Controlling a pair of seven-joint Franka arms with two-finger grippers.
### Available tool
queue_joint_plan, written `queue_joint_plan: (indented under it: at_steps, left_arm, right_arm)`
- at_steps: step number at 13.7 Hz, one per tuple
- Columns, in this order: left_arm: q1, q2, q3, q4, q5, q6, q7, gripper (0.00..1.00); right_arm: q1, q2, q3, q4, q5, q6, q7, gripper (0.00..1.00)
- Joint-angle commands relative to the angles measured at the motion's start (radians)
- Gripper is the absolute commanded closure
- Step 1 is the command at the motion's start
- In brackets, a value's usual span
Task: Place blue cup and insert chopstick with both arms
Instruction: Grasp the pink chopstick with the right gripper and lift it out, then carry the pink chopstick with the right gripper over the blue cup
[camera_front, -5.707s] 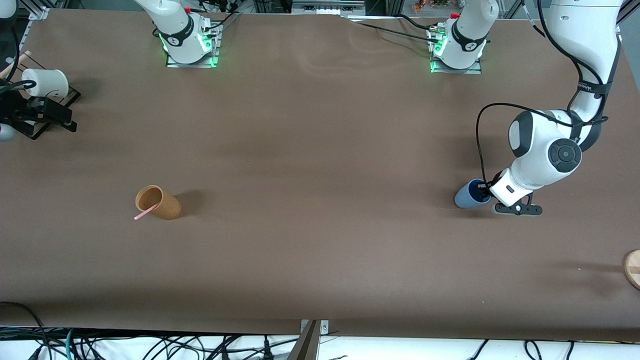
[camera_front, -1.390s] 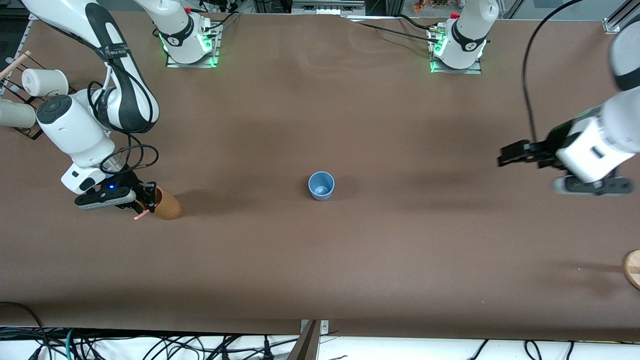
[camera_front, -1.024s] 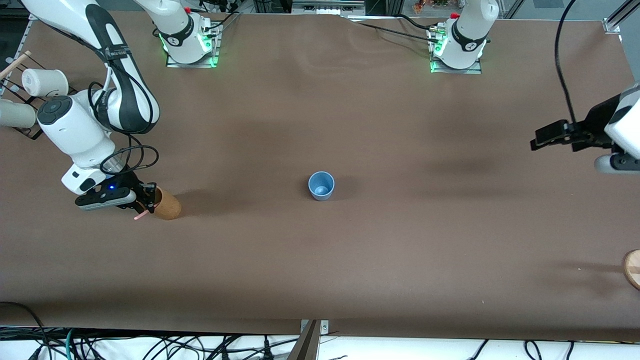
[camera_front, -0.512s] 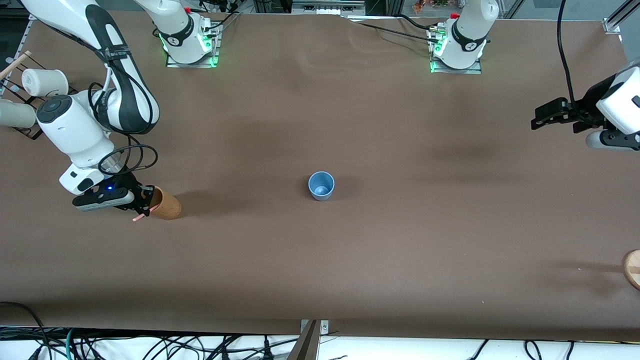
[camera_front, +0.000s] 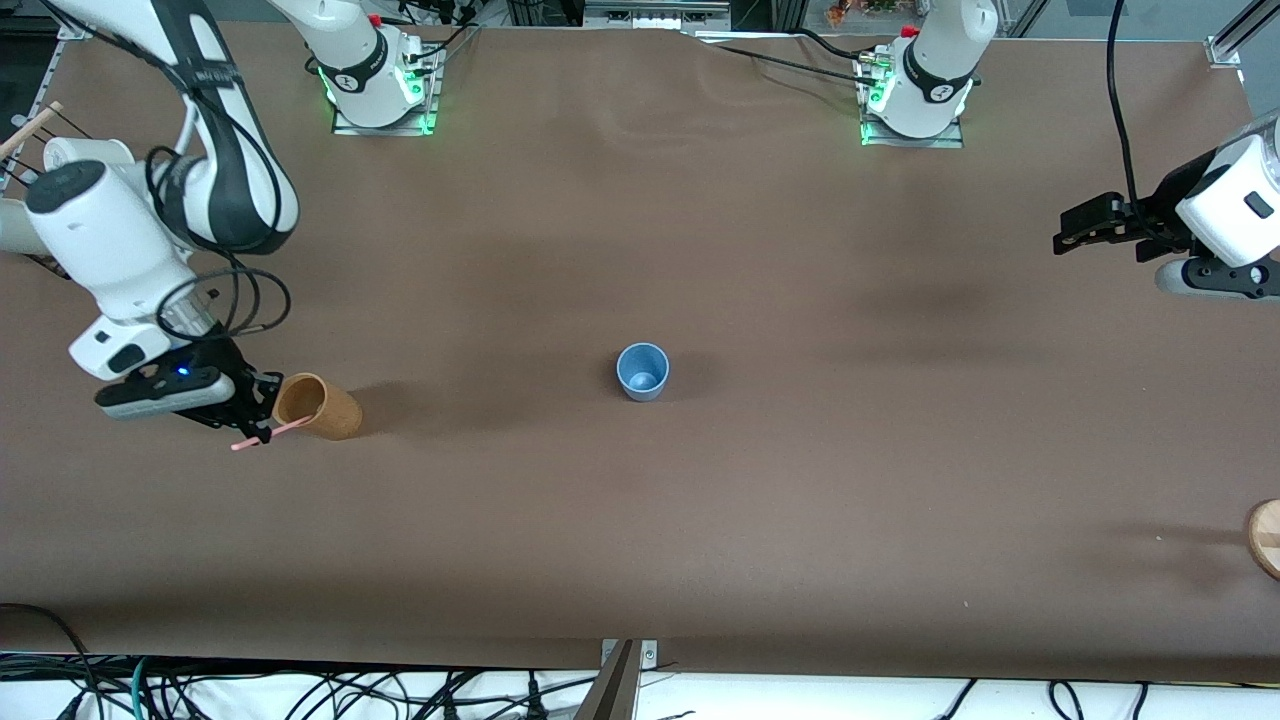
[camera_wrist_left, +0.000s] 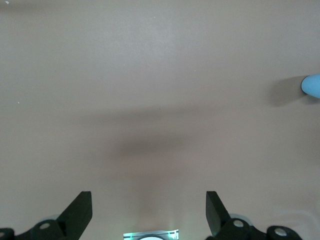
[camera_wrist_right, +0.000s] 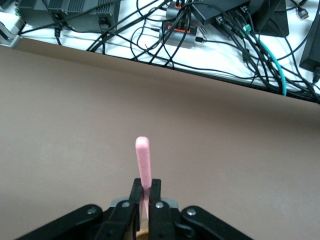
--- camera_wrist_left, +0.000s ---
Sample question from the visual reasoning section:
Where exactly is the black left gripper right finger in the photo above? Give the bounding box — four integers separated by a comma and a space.
205, 190, 304, 240

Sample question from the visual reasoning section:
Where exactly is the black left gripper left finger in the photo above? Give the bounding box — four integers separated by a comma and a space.
0, 190, 93, 240

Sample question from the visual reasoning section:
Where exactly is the blue cup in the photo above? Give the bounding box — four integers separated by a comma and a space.
300, 72, 320, 99

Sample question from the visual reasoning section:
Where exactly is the brown table cover sheet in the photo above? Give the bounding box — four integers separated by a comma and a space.
0, 0, 320, 240

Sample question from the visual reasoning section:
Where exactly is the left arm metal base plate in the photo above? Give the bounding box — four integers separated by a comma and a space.
122, 228, 181, 240

